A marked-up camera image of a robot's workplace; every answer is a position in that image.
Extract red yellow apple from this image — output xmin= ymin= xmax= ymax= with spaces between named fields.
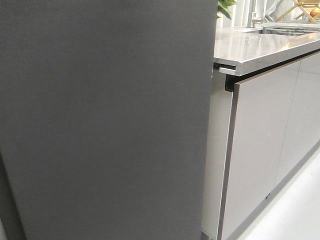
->
xmin=309 ymin=7 xmax=320 ymax=18

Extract steel sink faucet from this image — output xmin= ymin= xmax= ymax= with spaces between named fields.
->
xmin=246 ymin=0 xmax=264 ymax=28

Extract dark grey fridge door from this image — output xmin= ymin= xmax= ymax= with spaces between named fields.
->
xmin=0 ymin=0 xmax=218 ymax=240

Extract stainless steel sink basin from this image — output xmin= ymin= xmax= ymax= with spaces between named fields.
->
xmin=243 ymin=25 xmax=320 ymax=37

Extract grey kitchen counter cabinet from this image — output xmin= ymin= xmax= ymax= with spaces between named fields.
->
xmin=201 ymin=20 xmax=320 ymax=240

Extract wooden dish rack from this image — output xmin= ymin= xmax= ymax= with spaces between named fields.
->
xmin=274 ymin=0 xmax=320 ymax=24

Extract green plant leaves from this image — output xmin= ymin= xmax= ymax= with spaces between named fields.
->
xmin=217 ymin=0 xmax=237 ymax=20

